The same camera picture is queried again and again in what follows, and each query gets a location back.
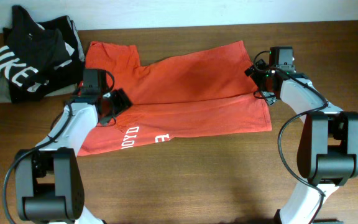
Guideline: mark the orange t-shirt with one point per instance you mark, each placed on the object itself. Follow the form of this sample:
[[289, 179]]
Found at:
[[205, 93]]

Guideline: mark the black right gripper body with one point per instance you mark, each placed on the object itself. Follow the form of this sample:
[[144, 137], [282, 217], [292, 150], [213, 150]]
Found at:
[[261, 79]]

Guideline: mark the black t-shirt white letters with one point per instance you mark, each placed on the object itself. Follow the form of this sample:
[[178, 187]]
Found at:
[[38, 58]]

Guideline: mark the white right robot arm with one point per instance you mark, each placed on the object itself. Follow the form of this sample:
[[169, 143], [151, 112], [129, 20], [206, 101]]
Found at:
[[327, 154]]

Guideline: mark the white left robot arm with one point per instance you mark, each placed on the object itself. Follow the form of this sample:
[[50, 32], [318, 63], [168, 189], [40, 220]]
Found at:
[[48, 182]]

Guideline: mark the folded grey garment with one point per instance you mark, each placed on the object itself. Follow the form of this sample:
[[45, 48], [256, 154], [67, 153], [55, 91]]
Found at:
[[5, 96]]

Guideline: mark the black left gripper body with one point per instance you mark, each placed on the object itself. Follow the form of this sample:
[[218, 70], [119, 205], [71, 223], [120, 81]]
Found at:
[[117, 101]]

